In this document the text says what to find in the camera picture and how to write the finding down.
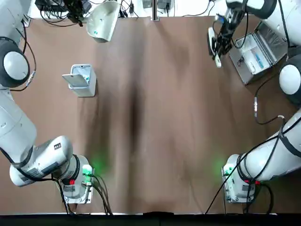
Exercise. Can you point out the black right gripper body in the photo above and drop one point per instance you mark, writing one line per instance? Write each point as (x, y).
(231, 21)

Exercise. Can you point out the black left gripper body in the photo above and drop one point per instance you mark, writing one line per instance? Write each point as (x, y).
(74, 6)

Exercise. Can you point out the white hand brush black bristles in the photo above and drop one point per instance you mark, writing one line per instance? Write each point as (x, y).
(212, 40)

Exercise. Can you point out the pale green plastic dustpan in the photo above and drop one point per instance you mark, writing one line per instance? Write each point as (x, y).
(103, 21)

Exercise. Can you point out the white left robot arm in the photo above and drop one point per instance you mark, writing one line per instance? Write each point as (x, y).
(16, 131)

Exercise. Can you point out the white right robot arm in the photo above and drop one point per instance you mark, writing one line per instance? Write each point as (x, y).
(263, 162)

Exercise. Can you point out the blue white capsule pile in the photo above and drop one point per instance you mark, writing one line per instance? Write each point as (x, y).
(87, 77)

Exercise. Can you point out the white flip-lid trash can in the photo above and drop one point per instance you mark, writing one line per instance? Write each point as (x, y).
(85, 90)

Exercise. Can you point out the black box device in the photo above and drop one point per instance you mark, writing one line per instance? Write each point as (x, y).
(51, 4)

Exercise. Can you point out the blue white medicine box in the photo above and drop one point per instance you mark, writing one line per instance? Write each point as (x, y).
(258, 60)

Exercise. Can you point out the silver aluminium case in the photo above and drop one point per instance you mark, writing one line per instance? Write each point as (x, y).
(254, 70)

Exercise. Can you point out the aluminium post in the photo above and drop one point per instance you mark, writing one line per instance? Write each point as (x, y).
(155, 9)

